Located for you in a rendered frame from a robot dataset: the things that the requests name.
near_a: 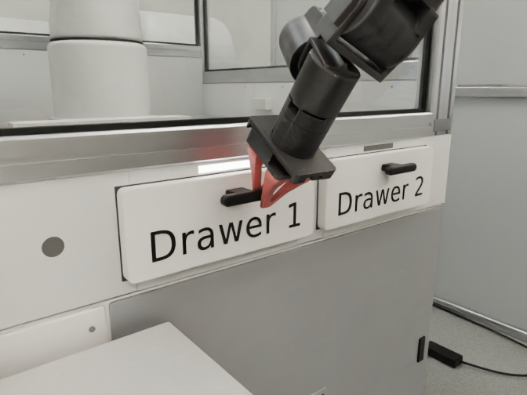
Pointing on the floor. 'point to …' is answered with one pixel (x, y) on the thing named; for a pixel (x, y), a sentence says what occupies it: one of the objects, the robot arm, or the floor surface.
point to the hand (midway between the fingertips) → (263, 197)
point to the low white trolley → (130, 369)
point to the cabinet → (280, 314)
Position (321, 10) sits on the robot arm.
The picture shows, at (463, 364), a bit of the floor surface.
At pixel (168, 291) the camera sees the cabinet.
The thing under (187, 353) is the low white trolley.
